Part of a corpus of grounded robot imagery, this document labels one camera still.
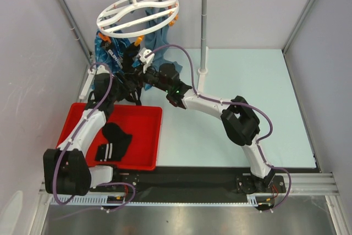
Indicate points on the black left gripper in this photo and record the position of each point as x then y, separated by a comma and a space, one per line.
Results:
127, 87

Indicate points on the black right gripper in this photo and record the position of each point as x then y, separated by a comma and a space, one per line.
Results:
151, 77

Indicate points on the yellow-orange clothes peg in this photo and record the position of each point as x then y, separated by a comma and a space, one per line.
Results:
138, 40

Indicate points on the orange clothes peg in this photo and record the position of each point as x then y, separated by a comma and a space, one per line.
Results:
104, 37

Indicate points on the black white-striped sock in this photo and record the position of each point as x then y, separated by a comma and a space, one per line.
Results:
117, 144

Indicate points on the white round clip hanger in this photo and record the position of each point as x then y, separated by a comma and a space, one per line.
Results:
133, 18

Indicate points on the black blue sunrise sock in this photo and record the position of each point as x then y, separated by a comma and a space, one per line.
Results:
113, 58

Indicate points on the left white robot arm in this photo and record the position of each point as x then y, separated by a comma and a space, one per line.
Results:
65, 168

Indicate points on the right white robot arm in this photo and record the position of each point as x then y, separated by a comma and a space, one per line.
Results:
241, 124

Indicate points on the teal t-shirt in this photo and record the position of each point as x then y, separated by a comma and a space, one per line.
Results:
157, 39

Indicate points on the blue shark-print shorts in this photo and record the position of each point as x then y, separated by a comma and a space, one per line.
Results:
100, 54

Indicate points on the white metal clothes rack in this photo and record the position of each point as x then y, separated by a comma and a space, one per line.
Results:
71, 17

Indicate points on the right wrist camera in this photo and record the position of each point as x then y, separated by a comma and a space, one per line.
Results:
145, 56

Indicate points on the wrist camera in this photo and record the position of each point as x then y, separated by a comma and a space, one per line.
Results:
99, 70
145, 56

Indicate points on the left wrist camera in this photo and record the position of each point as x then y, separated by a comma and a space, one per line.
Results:
99, 70

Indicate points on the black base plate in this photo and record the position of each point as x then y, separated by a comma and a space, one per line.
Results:
191, 185

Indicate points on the aluminium frame rail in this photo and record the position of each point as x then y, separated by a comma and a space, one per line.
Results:
300, 183

